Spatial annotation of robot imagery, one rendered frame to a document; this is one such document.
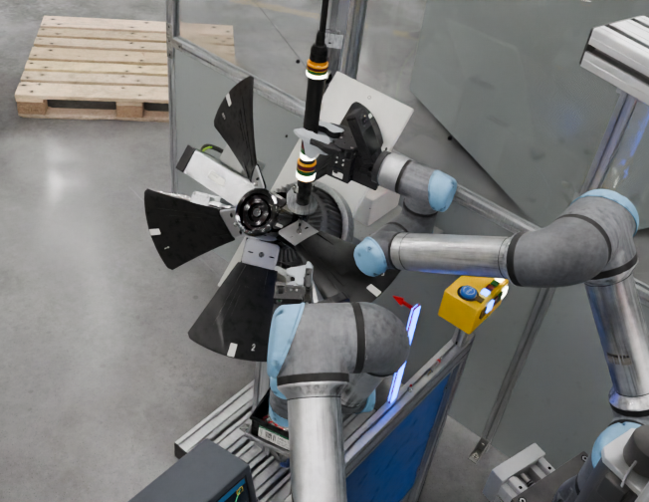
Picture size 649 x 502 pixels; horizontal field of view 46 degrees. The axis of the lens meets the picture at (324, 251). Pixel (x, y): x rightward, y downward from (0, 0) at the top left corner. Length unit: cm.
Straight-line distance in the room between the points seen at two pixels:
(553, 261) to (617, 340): 25
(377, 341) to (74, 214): 276
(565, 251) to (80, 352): 225
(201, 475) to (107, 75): 356
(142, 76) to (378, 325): 357
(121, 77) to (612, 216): 360
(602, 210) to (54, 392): 222
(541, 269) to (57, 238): 273
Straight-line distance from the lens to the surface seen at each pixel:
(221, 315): 186
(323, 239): 181
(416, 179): 154
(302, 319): 119
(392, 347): 122
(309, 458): 119
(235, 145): 200
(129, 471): 281
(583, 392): 257
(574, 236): 131
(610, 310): 146
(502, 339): 261
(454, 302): 192
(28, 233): 373
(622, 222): 140
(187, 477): 131
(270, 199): 180
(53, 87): 454
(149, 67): 472
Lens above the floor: 235
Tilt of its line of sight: 41 degrees down
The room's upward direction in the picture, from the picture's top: 8 degrees clockwise
